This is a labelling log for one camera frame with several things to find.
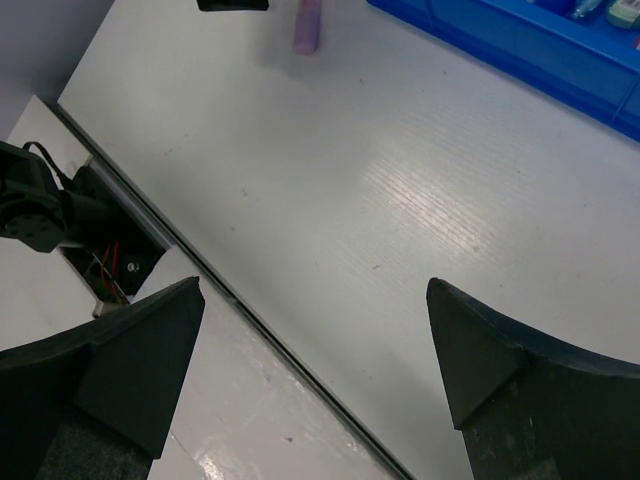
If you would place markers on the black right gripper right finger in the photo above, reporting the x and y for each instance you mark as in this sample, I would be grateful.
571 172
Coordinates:
531 406

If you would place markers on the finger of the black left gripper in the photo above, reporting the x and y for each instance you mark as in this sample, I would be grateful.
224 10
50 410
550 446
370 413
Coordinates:
232 5

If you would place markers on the green highlighter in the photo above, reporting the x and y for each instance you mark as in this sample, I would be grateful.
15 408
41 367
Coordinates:
624 14

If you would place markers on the blue compartment tray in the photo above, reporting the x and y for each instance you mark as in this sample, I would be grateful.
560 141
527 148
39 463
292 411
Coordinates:
589 64

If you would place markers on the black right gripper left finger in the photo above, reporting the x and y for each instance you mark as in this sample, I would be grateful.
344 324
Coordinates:
97 401

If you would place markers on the purple highlighter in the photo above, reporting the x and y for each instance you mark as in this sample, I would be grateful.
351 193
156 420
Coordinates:
307 27

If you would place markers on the blue highlighter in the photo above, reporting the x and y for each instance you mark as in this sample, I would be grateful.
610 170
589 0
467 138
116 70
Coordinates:
583 9

